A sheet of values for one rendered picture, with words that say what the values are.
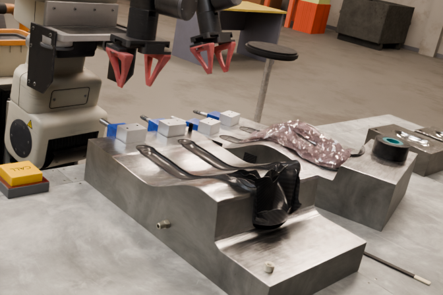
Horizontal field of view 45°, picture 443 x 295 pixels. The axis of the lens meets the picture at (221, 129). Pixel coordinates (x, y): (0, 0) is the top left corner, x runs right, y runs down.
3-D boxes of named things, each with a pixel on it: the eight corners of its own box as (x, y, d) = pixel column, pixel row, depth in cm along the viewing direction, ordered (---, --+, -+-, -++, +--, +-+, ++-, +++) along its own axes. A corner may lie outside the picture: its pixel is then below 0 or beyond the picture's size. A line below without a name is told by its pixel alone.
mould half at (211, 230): (83, 179, 110) (89, 117, 106) (180, 161, 128) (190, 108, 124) (261, 321, 78) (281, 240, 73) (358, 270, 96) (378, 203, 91)
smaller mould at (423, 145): (362, 150, 161) (368, 128, 159) (387, 143, 172) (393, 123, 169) (424, 177, 148) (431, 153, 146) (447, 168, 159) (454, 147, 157)
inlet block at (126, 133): (89, 133, 118) (92, 109, 116) (109, 130, 121) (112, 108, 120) (124, 155, 109) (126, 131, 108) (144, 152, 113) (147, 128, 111)
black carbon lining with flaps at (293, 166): (128, 156, 108) (134, 111, 105) (189, 146, 119) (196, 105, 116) (253, 239, 86) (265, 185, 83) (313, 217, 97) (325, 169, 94)
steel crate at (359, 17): (404, 49, 1085) (416, 7, 1059) (380, 51, 991) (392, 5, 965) (358, 37, 1142) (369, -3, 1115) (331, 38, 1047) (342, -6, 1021)
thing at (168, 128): (130, 128, 125) (134, 106, 124) (147, 126, 129) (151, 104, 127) (165, 149, 117) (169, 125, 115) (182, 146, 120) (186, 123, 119)
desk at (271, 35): (275, 64, 690) (287, 12, 669) (209, 69, 596) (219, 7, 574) (236, 51, 729) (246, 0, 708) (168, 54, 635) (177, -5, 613)
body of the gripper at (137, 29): (170, 51, 107) (175, 13, 105) (126, 50, 100) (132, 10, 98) (150, 43, 111) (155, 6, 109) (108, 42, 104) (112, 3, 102)
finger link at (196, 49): (231, 70, 139) (225, 33, 139) (213, 72, 133) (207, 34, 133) (211, 74, 143) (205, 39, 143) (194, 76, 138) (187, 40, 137)
